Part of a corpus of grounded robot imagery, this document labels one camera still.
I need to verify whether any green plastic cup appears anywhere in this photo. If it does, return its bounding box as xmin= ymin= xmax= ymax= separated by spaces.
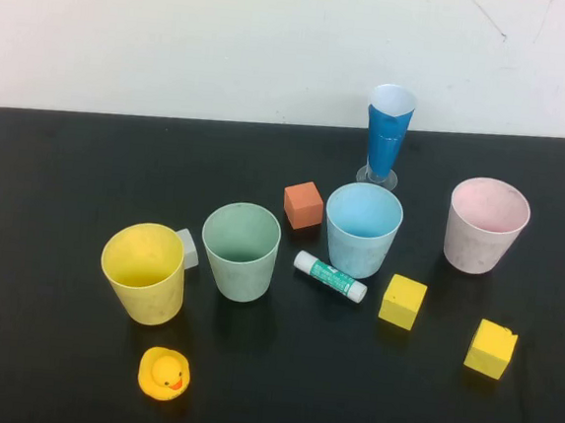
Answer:
xmin=195 ymin=199 xmax=284 ymax=306

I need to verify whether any blue plastic cup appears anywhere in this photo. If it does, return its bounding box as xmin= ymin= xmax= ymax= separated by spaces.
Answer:
xmin=319 ymin=179 xmax=407 ymax=284

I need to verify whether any yellow plastic cup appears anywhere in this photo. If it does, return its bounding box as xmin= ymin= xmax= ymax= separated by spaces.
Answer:
xmin=95 ymin=219 xmax=191 ymax=329

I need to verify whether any pink plastic cup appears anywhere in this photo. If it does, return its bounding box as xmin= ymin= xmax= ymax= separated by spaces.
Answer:
xmin=441 ymin=174 xmax=534 ymax=280

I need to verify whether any orange foam cube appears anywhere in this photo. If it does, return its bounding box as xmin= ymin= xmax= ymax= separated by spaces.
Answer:
xmin=280 ymin=179 xmax=326 ymax=233

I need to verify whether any white green glue stick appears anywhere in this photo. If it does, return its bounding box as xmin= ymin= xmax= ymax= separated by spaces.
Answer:
xmin=290 ymin=249 xmax=372 ymax=305

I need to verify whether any white foam cube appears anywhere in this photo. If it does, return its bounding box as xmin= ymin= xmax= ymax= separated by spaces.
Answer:
xmin=173 ymin=227 xmax=203 ymax=271

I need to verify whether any blue paper cone clear stand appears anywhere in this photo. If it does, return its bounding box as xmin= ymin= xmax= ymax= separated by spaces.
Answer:
xmin=355 ymin=81 xmax=419 ymax=194

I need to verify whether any yellow foam cube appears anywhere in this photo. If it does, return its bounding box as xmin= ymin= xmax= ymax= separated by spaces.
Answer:
xmin=377 ymin=272 xmax=429 ymax=332

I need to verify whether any yellow rubber duck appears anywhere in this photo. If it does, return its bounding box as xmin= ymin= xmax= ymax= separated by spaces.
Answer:
xmin=135 ymin=345 xmax=195 ymax=404

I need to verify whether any yellow foam cube chipped corner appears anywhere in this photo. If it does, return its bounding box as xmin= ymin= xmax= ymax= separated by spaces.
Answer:
xmin=462 ymin=317 xmax=521 ymax=383

